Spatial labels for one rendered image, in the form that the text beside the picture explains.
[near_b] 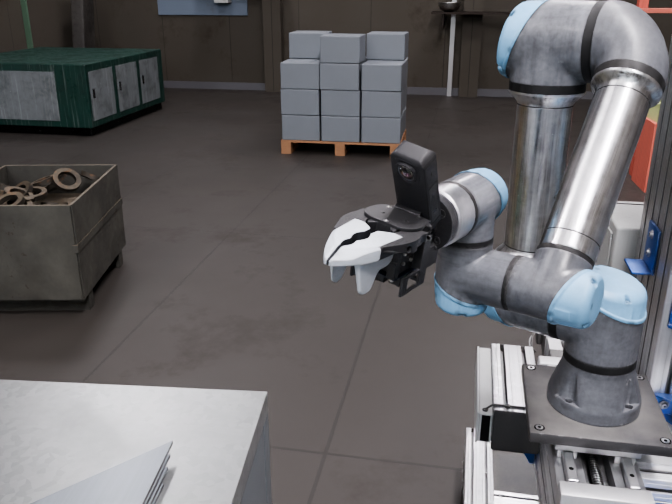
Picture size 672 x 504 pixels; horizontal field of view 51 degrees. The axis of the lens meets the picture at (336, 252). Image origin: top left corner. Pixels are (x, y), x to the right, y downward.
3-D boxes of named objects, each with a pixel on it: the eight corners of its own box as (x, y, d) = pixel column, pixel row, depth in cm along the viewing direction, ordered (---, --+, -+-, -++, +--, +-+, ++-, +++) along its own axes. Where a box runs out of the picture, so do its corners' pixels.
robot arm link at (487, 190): (509, 228, 97) (515, 168, 94) (474, 251, 88) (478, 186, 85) (458, 217, 101) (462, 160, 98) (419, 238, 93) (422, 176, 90)
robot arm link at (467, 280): (496, 332, 92) (503, 254, 88) (422, 309, 98) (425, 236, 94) (520, 310, 97) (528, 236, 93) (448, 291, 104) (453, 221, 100)
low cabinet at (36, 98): (47, 104, 1064) (38, 46, 1034) (167, 108, 1030) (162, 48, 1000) (-50, 131, 868) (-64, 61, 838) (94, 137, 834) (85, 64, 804)
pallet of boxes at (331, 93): (405, 142, 809) (409, 31, 765) (399, 158, 733) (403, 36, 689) (298, 138, 829) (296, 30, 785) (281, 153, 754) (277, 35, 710)
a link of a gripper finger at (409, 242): (391, 266, 71) (434, 241, 77) (393, 252, 70) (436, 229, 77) (353, 250, 73) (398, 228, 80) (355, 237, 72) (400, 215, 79)
